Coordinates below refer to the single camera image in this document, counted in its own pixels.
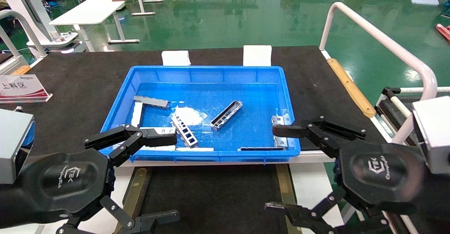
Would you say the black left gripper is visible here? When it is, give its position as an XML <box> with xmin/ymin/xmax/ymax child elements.
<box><xmin>20</xmin><ymin>124</ymin><xmax>181</xmax><ymax>234</ymax></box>

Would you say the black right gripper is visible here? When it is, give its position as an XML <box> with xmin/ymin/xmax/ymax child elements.
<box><xmin>264</xmin><ymin>118</ymin><xmax>427</xmax><ymax>234</ymax></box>

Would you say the grey metal channel part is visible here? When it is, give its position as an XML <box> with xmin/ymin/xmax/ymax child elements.
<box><xmin>210</xmin><ymin>100</ymin><xmax>243</xmax><ymax>132</ymax></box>

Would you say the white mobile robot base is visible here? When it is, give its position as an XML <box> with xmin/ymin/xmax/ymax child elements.
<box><xmin>26</xmin><ymin>31</ymin><xmax>79</xmax><ymax>54</ymax></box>

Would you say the flat slotted metal part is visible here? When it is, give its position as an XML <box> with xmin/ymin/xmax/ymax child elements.
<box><xmin>138</xmin><ymin>126</ymin><xmax>176</xmax><ymax>135</ymax></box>

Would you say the metal part with square holes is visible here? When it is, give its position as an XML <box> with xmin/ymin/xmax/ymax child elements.
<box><xmin>171</xmin><ymin>115</ymin><xmax>199</xmax><ymax>148</ymax></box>

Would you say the black container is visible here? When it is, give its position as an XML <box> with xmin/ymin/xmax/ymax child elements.
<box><xmin>140</xmin><ymin>164</ymin><xmax>289</xmax><ymax>234</ymax></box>

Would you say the grey ribbed metal part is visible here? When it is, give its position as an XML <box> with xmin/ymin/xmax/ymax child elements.
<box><xmin>133</xmin><ymin>95</ymin><xmax>171</xmax><ymax>110</ymax></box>

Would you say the white metal bar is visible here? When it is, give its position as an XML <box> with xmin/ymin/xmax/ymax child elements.
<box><xmin>139</xmin><ymin>145</ymin><xmax>176</xmax><ymax>152</ymax></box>
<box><xmin>130</xmin><ymin>102</ymin><xmax>144</xmax><ymax>128</ymax></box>

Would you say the long wooden edge strip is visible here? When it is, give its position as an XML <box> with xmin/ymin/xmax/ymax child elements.
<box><xmin>327</xmin><ymin>58</ymin><xmax>377</xmax><ymax>118</ymax></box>

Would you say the blue plastic bin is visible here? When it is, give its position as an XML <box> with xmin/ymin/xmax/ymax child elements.
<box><xmin>99</xmin><ymin>65</ymin><xmax>301</xmax><ymax>163</ymax></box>

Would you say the white paper label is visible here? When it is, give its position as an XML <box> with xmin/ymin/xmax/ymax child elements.
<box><xmin>243</xmin><ymin>45</ymin><xmax>272</xmax><ymax>67</ymax></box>
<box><xmin>161</xmin><ymin>50</ymin><xmax>191</xmax><ymax>66</ymax></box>

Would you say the acrylic sign with red print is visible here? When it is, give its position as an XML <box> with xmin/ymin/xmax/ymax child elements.
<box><xmin>0</xmin><ymin>74</ymin><xmax>53</xmax><ymax>104</ymax></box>

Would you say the white tubular railing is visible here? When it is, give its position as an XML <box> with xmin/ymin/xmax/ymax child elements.
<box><xmin>319</xmin><ymin>2</ymin><xmax>438</xmax><ymax>145</ymax></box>

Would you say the short wooden edge strip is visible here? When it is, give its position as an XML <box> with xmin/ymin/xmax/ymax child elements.
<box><xmin>10</xmin><ymin>65</ymin><xmax>32</xmax><ymax>76</ymax></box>

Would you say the white desk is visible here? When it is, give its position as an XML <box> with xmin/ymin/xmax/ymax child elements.
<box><xmin>49</xmin><ymin>0</ymin><xmax>141</xmax><ymax>52</ymax></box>

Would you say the red object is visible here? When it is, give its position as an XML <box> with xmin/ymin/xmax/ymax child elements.
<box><xmin>435</xmin><ymin>23</ymin><xmax>450</xmax><ymax>44</ymax></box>

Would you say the grey tubular railing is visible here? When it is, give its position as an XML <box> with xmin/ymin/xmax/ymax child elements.
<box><xmin>0</xmin><ymin>9</ymin><xmax>48</xmax><ymax>59</ymax></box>

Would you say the white machine column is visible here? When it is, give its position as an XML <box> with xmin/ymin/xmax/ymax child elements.
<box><xmin>0</xmin><ymin>0</ymin><xmax>54</xmax><ymax>42</ymax></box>

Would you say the slotted metal bracket part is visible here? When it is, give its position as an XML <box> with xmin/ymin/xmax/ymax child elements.
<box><xmin>271</xmin><ymin>114</ymin><xmax>294</xmax><ymax>148</ymax></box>

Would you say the black cart frame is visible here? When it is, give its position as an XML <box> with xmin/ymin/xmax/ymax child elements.
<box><xmin>374</xmin><ymin>86</ymin><xmax>450</xmax><ymax>140</ymax></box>

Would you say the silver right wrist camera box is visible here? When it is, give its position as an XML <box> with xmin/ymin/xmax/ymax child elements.
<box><xmin>412</xmin><ymin>96</ymin><xmax>450</xmax><ymax>175</ymax></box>

